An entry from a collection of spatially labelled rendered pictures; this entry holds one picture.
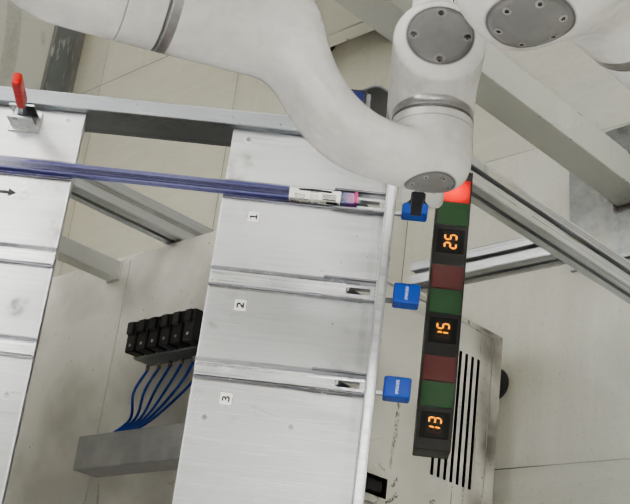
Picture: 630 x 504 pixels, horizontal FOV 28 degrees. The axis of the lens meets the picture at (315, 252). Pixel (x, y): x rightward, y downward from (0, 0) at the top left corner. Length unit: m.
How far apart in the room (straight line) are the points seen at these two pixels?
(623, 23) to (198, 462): 0.65
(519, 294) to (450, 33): 1.16
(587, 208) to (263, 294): 0.92
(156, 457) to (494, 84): 0.71
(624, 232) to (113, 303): 0.85
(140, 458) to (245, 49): 0.78
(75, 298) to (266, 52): 1.04
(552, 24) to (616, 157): 1.17
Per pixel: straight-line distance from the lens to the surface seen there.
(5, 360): 1.44
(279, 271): 1.43
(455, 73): 1.13
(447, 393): 1.40
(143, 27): 1.09
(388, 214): 1.44
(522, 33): 0.94
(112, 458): 1.79
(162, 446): 1.71
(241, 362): 1.39
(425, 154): 1.12
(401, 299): 1.41
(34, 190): 1.51
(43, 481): 1.99
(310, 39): 1.11
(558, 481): 2.09
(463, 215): 1.48
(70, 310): 2.08
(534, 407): 2.15
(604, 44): 1.07
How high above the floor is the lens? 1.70
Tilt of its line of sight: 40 degrees down
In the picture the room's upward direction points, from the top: 62 degrees counter-clockwise
